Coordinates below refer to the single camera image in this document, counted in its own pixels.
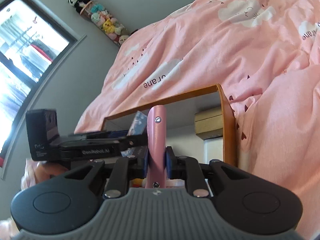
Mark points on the small gold box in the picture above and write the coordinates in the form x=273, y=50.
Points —
x=208, y=122

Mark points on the clear tube of plush toys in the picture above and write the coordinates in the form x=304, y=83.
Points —
x=107, y=23

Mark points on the orange cardboard box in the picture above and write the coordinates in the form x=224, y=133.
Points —
x=227, y=120

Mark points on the person's left hand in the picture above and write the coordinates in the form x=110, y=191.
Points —
x=53, y=171

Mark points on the blue printed card packet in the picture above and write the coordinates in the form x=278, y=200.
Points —
x=138, y=123

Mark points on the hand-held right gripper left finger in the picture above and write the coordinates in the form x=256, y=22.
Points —
x=145, y=166

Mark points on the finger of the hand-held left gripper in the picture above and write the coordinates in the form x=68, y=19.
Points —
x=120, y=138

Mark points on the plush toy with blue cap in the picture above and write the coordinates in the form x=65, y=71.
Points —
x=138, y=182

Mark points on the small white box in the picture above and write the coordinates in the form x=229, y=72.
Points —
x=213, y=151

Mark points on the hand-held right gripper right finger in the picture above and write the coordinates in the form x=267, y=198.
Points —
x=169, y=163

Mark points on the panda plush toy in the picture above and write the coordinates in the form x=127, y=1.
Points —
x=78, y=1

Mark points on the window with grey frame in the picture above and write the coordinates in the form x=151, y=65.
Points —
x=27, y=55

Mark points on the pink cloud print blanket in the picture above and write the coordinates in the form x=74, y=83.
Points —
x=212, y=42

